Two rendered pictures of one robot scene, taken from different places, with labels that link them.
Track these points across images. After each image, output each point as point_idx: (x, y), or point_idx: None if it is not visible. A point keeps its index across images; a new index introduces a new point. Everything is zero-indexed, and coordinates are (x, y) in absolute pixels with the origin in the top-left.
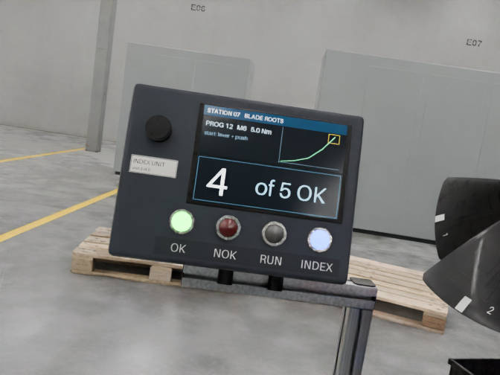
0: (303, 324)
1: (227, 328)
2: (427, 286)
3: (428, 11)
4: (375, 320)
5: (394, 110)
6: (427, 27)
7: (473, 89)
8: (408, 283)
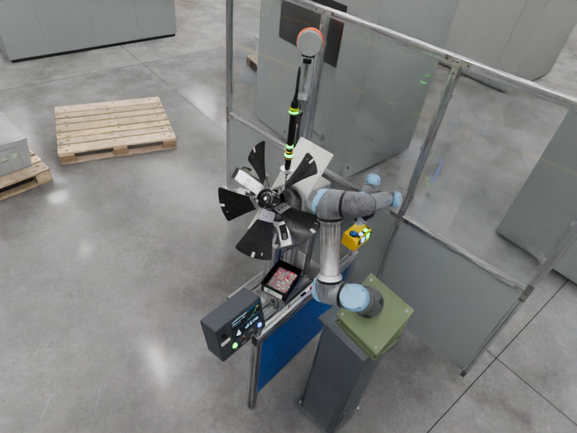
0: (106, 186)
1: (70, 217)
2: (151, 113)
3: None
4: (139, 156)
5: None
6: None
7: None
8: (141, 117)
